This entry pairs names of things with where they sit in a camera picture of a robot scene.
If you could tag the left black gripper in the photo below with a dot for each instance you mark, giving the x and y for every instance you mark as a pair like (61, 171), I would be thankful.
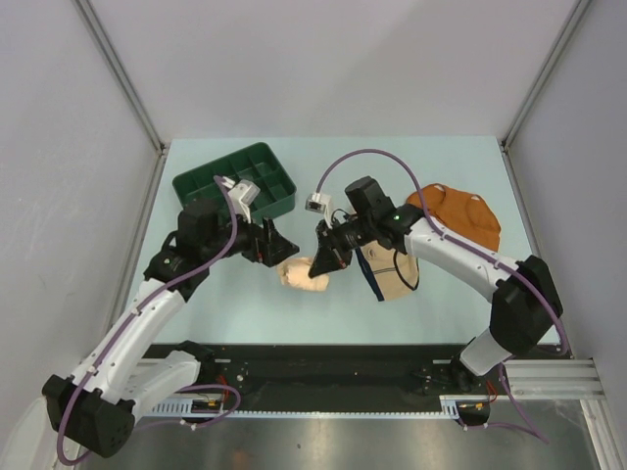
(265, 245)

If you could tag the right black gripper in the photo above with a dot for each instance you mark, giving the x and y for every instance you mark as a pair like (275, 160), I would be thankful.
(331, 256)

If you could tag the peach boxer underwear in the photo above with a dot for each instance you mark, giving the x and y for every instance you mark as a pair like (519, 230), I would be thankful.
(294, 273)

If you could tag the beige navy-trimmed underwear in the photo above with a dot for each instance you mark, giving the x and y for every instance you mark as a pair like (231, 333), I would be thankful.
(389, 274)

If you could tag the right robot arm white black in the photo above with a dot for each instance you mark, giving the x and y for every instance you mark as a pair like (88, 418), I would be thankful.
(522, 293)

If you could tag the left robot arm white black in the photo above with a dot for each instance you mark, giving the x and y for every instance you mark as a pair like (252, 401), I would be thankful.
(100, 402)

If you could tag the orange brown underwear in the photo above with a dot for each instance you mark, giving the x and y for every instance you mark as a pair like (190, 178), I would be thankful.
(465, 213)

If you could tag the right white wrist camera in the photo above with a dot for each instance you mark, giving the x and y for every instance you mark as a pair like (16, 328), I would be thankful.
(319, 203)

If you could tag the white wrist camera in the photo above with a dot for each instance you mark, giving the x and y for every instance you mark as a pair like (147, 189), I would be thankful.
(319, 203)
(239, 195)

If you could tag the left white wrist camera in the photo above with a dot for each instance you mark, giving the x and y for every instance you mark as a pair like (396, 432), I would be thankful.
(239, 195)

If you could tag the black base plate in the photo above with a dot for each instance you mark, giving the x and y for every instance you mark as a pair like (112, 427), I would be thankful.
(324, 395)

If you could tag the left aluminium frame post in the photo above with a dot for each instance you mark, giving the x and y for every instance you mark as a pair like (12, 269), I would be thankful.
(106, 47)

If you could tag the aluminium frame post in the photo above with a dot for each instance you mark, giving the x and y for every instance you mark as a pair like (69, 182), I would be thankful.
(106, 47)
(564, 36)

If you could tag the right aluminium frame post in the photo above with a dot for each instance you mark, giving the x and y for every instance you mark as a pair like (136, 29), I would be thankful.
(564, 36)

